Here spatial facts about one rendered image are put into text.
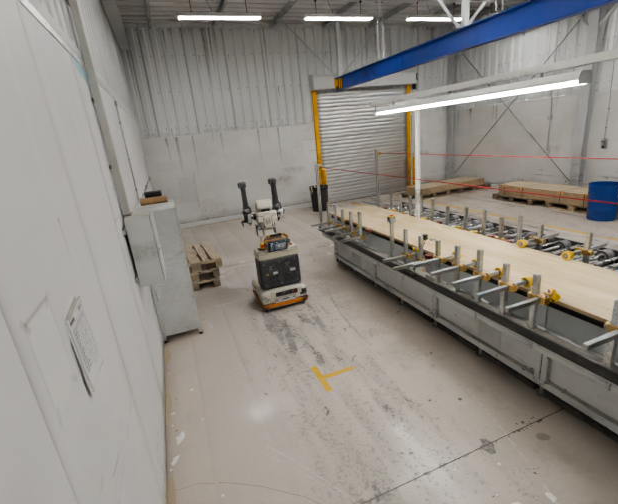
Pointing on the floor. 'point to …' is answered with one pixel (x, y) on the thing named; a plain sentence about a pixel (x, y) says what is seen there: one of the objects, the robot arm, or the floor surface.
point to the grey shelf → (184, 300)
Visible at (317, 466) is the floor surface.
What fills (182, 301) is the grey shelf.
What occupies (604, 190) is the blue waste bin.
